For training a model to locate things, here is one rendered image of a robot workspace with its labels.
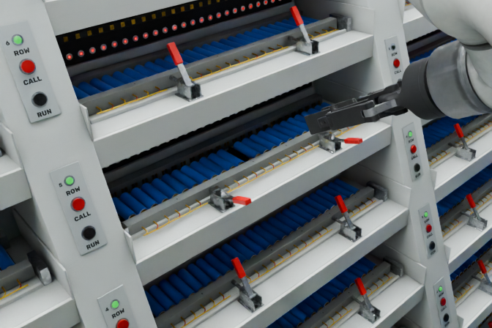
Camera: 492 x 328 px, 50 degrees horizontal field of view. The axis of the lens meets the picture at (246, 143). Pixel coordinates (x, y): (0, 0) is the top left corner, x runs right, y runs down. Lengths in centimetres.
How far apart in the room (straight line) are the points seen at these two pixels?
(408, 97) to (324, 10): 54
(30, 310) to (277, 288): 43
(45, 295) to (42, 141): 21
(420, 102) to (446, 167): 71
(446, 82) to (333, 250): 53
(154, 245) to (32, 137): 24
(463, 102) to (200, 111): 39
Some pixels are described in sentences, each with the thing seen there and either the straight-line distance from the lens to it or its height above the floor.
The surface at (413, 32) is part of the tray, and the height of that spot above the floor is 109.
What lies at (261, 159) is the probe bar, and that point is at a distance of 96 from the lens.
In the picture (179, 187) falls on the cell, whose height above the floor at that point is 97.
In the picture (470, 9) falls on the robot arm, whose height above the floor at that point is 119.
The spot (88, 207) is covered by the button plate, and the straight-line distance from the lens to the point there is 75.
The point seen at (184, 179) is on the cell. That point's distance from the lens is 93.
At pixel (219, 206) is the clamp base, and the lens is 88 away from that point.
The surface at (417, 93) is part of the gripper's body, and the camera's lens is 66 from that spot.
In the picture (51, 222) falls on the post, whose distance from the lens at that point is 74.
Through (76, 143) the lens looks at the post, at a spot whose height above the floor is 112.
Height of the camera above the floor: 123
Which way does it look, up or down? 14 degrees down
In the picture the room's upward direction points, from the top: 15 degrees counter-clockwise
